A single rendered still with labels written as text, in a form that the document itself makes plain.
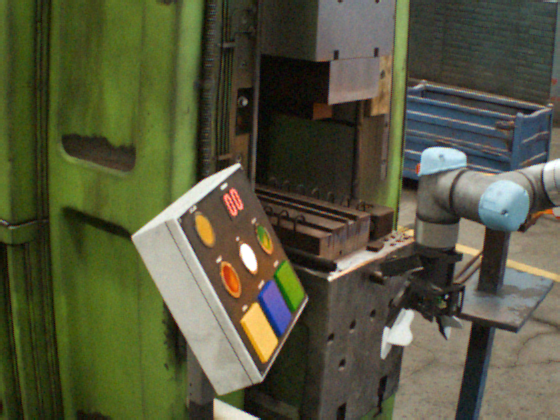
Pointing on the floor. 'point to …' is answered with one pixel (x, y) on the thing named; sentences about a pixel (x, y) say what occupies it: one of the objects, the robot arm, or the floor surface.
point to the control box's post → (199, 390)
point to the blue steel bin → (476, 129)
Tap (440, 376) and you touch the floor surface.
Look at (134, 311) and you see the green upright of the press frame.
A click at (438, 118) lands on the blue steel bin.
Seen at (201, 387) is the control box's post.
